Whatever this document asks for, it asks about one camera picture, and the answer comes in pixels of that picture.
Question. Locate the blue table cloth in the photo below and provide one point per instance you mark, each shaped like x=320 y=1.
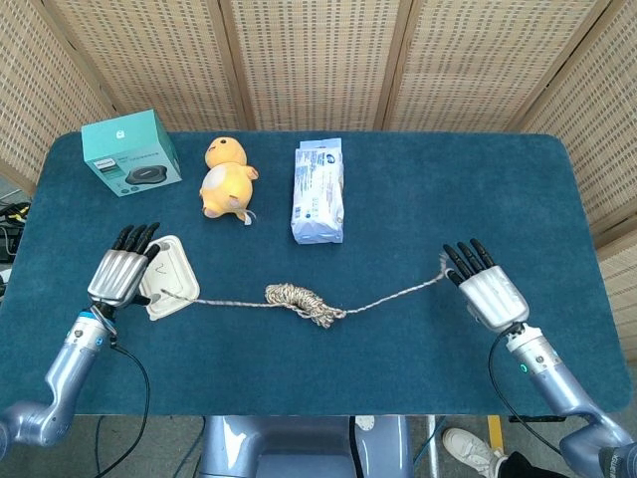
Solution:
x=398 y=224

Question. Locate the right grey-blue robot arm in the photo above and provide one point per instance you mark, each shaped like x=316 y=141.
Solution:
x=557 y=378

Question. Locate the teal Philips speaker box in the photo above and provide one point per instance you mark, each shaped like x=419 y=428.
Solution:
x=124 y=144

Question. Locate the black trouser leg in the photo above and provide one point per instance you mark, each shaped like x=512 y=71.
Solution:
x=532 y=465

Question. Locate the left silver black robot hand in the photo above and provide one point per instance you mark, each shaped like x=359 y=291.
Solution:
x=114 y=276

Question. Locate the white rectangular container lid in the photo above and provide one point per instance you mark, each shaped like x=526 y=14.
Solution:
x=176 y=269

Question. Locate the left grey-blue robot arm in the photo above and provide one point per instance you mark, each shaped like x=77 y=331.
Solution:
x=69 y=363

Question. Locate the white sneaker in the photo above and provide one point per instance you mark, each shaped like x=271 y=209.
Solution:
x=365 y=423
x=468 y=443

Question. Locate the woven wooden folding screen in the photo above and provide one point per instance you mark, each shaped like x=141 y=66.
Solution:
x=323 y=60

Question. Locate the pale blue tissue pack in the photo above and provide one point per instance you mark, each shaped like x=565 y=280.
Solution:
x=317 y=199

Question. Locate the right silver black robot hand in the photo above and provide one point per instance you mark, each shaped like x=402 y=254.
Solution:
x=492 y=296

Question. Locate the yellow plush toy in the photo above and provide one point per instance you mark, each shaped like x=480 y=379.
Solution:
x=226 y=186

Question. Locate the grey-blue robot torso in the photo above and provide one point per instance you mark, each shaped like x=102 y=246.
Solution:
x=278 y=448

